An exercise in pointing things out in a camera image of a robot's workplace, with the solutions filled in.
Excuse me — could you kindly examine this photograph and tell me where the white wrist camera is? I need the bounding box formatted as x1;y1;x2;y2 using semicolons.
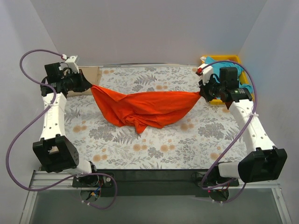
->
61;54;79;73
196;63;214;85

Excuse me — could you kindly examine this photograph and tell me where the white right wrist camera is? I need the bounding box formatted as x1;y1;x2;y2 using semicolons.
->
196;63;214;85

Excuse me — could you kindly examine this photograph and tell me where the beige folded cloth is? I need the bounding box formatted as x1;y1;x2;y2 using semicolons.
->
67;66;102;97

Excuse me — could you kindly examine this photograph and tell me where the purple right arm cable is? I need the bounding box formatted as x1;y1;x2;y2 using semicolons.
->
198;60;257;203

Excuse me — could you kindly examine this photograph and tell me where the orange t shirt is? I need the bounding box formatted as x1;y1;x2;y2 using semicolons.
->
91;85;200;134

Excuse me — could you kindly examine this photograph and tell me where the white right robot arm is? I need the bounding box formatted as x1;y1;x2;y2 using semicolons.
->
196;65;287;183

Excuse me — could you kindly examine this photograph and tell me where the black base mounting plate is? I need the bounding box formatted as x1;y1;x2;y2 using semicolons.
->
72;169;229;197

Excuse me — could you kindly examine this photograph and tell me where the yellow plastic bin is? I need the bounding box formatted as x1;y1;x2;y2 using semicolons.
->
205;55;253;93

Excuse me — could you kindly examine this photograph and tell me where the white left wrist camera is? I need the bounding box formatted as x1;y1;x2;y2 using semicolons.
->
61;54;79;73

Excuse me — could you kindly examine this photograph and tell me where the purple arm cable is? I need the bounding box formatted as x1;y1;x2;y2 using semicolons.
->
5;49;118;210
198;60;257;203

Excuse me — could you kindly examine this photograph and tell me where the floral patterned table mat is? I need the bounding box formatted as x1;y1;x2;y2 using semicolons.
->
64;66;239;169

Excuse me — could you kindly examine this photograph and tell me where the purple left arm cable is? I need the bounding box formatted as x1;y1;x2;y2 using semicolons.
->
5;49;118;210

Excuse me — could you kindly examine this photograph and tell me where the aluminium frame rail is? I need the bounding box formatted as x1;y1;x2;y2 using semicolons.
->
29;171;281;190

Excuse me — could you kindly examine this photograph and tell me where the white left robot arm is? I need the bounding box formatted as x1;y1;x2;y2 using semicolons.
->
33;59;99;186

